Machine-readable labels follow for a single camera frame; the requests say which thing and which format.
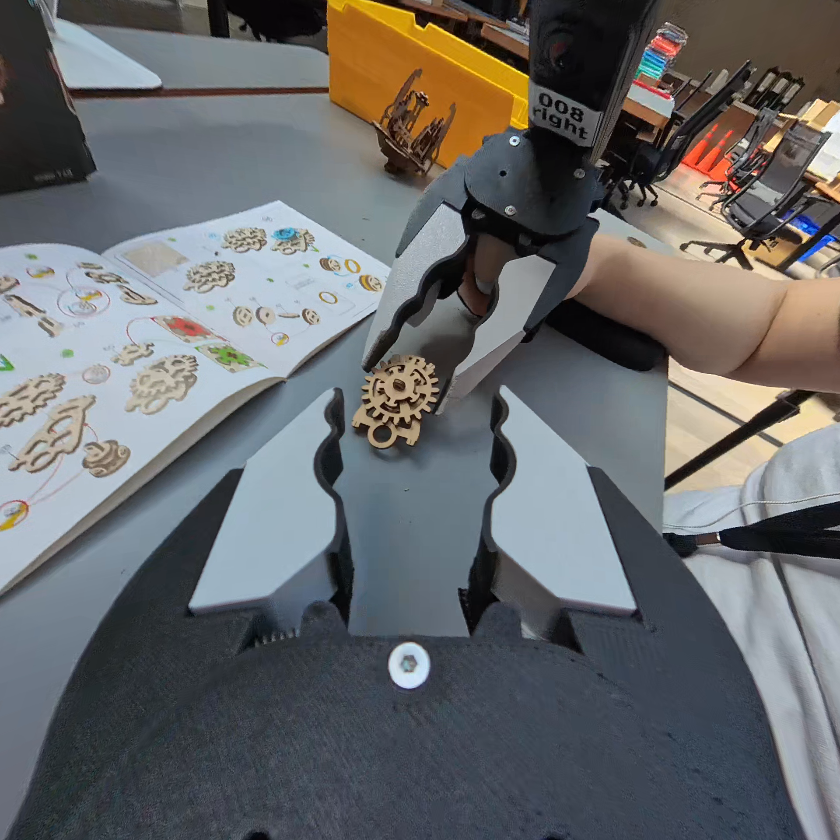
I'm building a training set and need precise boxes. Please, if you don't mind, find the black quilted wrist rest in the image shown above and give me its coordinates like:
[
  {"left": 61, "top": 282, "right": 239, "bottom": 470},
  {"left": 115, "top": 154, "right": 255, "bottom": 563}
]
[{"left": 525, "top": 298, "right": 667, "bottom": 374}]

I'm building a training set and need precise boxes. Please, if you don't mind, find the person's right hand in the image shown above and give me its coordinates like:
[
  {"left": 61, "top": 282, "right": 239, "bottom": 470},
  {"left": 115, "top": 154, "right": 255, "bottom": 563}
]
[{"left": 458, "top": 233, "right": 511, "bottom": 317}]

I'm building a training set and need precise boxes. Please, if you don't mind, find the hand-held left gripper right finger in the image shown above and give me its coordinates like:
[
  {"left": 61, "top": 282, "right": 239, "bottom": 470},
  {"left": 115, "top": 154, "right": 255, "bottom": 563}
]
[{"left": 459, "top": 386, "right": 641, "bottom": 641}]

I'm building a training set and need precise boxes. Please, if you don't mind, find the open instruction booklet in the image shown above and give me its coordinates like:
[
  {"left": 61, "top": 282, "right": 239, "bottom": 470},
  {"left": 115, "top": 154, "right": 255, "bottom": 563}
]
[{"left": 0, "top": 200, "right": 392, "bottom": 595}]

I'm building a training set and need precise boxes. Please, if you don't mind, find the person's right forearm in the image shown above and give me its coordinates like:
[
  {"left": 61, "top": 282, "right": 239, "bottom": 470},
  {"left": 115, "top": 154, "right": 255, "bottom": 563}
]
[{"left": 571, "top": 233, "right": 840, "bottom": 393}]

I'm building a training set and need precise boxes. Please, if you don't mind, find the wooden gear assembly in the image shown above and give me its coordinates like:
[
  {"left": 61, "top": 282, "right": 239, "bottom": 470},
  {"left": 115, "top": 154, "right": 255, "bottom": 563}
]
[{"left": 351, "top": 354, "right": 442, "bottom": 450}]

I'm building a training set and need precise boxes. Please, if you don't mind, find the orange traffic cone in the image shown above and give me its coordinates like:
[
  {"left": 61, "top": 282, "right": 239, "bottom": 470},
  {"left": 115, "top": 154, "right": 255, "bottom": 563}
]
[
  {"left": 707, "top": 129, "right": 735, "bottom": 183},
  {"left": 682, "top": 122, "right": 718, "bottom": 168}
]

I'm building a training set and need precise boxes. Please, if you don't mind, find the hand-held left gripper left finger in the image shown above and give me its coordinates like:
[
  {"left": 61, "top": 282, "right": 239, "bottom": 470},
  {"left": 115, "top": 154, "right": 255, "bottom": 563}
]
[{"left": 188, "top": 387, "right": 354, "bottom": 641}]

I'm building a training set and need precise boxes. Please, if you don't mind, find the white board stand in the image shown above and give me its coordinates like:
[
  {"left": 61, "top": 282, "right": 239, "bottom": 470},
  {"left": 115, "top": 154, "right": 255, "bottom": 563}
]
[{"left": 49, "top": 18, "right": 163, "bottom": 91}]

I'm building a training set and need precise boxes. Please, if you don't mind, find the stack of colourful trays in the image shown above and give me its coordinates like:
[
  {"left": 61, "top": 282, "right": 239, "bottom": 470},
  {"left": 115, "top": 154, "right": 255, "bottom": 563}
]
[{"left": 637, "top": 21, "right": 689, "bottom": 85}]

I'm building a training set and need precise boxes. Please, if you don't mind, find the black office chair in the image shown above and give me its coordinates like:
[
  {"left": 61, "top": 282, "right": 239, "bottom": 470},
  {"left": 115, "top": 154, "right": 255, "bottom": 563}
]
[{"left": 682, "top": 121, "right": 834, "bottom": 270}]

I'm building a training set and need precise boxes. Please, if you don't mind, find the yellow plastic bin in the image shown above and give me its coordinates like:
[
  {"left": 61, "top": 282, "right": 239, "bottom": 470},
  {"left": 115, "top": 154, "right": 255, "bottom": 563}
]
[{"left": 326, "top": 0, "right": 531, "bottom": 132}]

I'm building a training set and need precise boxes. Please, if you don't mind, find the black model kit box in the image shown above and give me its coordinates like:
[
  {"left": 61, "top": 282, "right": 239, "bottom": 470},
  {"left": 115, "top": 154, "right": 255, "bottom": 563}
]
[{"left": 0, "top": 0, "right": 97, "bottom": 196}]

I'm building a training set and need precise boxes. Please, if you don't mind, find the partly built wooden model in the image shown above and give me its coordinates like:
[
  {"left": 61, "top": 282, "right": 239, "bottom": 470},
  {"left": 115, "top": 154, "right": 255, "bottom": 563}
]
[{"left": 373, "top": 69, "right": 458, "bottom": 176}]

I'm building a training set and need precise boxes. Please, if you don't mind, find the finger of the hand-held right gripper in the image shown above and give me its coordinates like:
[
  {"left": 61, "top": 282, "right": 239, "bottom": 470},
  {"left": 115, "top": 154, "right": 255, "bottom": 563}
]
[
  {"left": 361, "top": 202, "right": 475, "bottom": 376},
  {"left": 434, "top": 252, "right": 560, "bottom": 416}
]

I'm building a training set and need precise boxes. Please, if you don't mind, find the black strap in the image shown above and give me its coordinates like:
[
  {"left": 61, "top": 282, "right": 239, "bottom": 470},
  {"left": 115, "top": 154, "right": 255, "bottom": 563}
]
[{"left": 663, "top": 502, "right": 840, "bottom": 560}]

